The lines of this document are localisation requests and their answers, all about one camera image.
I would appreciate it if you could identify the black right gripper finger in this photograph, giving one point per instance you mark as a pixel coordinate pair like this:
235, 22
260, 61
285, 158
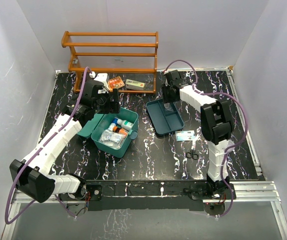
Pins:
165, 93
174, 94

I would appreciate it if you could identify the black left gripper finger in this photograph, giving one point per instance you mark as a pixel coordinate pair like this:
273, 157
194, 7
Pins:
115, 104
104, 108

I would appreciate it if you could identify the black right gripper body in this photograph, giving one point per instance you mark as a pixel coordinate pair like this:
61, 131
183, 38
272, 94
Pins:
169, 85

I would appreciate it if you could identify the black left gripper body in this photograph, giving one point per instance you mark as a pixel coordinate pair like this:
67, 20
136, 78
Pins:
105, 98

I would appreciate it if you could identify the white green-label bottle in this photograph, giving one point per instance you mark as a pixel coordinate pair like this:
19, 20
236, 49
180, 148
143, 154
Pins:
125, 124

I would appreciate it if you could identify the brown orange-label bottle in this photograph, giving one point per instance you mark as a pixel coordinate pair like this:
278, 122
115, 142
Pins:
120, 130

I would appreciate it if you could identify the small blue-capped bottle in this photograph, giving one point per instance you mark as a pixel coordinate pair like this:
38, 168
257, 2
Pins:
114, 124

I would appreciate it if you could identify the green plastic medicine box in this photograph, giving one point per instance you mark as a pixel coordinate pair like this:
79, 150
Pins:
100, 122

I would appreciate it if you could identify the blue divided tray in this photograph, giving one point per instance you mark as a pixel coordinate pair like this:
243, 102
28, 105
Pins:
163, 123

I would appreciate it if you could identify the clear bag of swabs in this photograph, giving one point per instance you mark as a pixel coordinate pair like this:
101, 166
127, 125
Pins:
112, 139

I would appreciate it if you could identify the black handled scissors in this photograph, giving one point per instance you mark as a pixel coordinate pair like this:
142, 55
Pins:
191, 154

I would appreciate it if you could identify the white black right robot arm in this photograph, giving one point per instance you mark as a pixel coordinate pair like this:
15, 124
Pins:
216, 126

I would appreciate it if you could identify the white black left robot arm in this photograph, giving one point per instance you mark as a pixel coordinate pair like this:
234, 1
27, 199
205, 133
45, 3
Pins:
32, 174

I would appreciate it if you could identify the white green medicine box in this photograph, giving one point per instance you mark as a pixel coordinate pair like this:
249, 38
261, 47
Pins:
134, 85

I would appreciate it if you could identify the orange pill box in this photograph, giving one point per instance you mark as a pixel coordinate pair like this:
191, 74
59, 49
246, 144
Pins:
115, 83

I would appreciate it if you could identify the small white blue card packet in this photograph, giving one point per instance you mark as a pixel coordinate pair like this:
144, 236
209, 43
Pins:
185, 135

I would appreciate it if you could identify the orange wooden shelf rack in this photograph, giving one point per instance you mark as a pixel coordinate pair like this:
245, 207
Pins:
114, 53

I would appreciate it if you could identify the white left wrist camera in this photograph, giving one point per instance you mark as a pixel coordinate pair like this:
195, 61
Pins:
103, 78

